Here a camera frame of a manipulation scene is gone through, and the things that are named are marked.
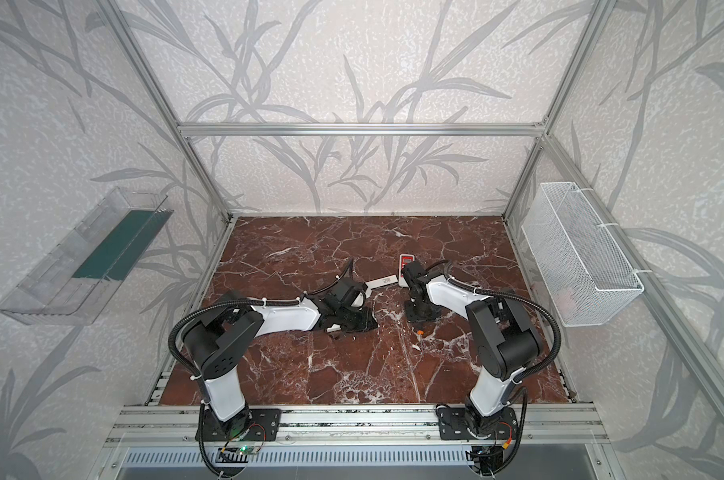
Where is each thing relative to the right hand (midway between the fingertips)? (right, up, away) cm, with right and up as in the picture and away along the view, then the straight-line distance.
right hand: (417, 309), depth 94 cm
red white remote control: (-3, +15, +11) cm, 19 cm away
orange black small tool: (0, -6, -5) cm, 8 cm away
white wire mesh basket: (+31, +15, -33) cm, 48 cm away
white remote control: (-14, +7, +5) cm, 17 cm away
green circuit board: (-44, -28, -23) cm, 57 cm away
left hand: (-11, -1, -5) cm, 12 cm away
